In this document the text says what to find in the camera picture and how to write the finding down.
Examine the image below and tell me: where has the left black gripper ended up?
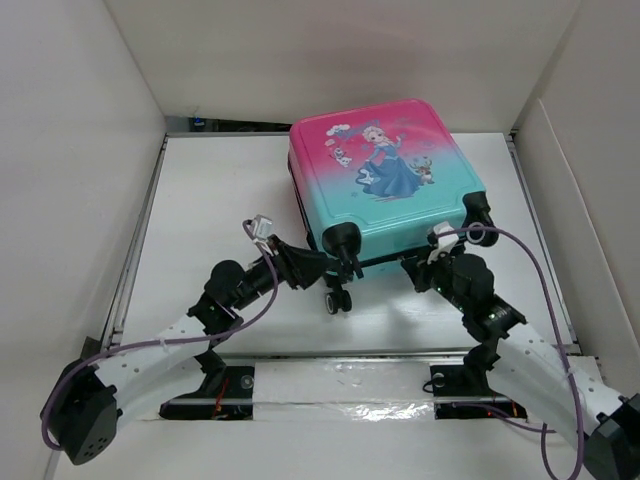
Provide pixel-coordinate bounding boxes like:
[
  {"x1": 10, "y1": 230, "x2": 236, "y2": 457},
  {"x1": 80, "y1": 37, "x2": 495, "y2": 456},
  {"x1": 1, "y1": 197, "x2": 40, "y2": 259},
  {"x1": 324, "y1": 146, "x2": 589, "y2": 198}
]
[{"x1": 232, "y1": 235, "x2": 332, "y2": 311}]

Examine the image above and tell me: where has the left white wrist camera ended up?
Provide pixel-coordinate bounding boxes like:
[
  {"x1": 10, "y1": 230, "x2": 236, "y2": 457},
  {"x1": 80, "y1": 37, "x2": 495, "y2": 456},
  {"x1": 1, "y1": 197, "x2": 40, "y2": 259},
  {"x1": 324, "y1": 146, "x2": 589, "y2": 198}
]
[{"x1": 242, "y1": 215, "x2": 274, "y2": 246}]

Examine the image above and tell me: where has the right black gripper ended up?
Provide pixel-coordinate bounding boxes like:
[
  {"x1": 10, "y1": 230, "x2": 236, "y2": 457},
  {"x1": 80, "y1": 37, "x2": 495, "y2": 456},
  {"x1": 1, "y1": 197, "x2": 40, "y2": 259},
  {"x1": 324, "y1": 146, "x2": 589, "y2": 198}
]
[{"x1": 401, "y1": 244, "x2": 470, "y2": 314}]

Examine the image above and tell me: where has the pink and teal kids suitcase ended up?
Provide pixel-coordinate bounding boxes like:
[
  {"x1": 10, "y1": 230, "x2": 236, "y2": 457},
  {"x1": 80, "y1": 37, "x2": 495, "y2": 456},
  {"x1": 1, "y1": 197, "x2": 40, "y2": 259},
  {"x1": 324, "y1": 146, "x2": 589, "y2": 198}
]
[{"x1": 288, "y1": 99, "x2": 498, "y2": 314}]

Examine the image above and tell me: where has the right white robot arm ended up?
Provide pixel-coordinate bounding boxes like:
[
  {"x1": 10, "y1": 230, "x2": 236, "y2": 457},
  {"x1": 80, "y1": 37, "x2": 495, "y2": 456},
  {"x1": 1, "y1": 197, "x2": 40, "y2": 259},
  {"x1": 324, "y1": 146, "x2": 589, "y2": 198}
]
[{"x1": 401, "y1": 253, "x2": 639, "y2": 479}]

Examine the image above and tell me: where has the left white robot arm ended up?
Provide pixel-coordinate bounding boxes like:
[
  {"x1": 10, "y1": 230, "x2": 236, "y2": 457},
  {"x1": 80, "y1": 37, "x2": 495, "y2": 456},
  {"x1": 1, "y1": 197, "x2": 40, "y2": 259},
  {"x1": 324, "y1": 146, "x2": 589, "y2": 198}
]
[{"x1": 40, "y1": 236, "x2": 338, "y2": 465}]

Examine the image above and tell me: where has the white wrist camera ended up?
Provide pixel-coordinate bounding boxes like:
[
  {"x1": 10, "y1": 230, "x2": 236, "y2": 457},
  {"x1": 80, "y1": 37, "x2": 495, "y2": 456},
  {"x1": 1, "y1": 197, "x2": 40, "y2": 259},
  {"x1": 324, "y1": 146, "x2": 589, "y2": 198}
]
[
  {"x1": 242, "y1": 215, "x2": 274, "y2": 246},
  {"x1": 427, "y1": 222, "x2": 459, "y2": 265}
]

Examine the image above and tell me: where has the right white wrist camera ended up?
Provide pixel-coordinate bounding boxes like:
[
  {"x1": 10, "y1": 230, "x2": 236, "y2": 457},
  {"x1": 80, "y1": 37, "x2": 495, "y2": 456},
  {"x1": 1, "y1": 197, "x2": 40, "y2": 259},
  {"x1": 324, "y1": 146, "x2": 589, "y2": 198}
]
[{"x1": 427, "y1": 222, "x2": 459, "y2": 265}]

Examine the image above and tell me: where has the aluminium front rail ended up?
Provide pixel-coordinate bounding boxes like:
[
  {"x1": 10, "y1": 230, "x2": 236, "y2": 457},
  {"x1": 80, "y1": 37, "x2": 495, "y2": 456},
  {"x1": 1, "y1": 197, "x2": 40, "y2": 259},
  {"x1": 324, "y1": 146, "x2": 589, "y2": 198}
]
[{"x1": 219, "y1": 349, "x2": 469, "y2": 361}]

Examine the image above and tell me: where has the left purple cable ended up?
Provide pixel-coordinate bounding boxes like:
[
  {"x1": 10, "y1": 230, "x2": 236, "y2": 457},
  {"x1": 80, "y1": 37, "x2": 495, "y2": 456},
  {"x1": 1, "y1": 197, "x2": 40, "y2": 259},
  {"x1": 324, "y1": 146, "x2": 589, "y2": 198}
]
[{"x1": 40, "y1": 218, "x2": 281, "y2": 450}]

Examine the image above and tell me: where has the purple cable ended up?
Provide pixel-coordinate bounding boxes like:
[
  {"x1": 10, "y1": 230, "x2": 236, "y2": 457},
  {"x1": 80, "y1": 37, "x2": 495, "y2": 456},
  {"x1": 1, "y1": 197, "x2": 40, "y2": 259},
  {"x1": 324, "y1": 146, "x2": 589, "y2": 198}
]
[
  {"x1": 434, "y1": 225, "x2": 586, "y2": 479},
  {"x1": 40, "y1": 218, "x2": 281, "y2": 450}
]

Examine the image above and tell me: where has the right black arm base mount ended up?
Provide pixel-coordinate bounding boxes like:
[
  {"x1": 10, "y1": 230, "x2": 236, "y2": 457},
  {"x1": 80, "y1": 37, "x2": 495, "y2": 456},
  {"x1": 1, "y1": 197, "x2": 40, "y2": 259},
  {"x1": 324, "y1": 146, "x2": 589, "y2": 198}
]
[{"x1": 422, "y1": 345, "x2": 527, "y2": 420}]

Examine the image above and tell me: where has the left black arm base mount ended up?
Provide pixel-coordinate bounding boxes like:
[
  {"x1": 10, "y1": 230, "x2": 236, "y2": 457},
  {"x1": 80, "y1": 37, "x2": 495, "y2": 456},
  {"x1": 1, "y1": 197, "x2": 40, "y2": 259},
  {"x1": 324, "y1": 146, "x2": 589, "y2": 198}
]
[{"x1": 158, "y1": 356, "x2": 255, "y2": 421}]

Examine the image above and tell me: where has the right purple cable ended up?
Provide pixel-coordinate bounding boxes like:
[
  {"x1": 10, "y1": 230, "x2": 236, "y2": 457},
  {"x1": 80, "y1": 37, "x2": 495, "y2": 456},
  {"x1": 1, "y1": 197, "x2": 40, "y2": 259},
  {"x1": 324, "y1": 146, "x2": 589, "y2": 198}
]
[{"x1": 434, "y1": 225, "x2": 586, "y2": 479}]

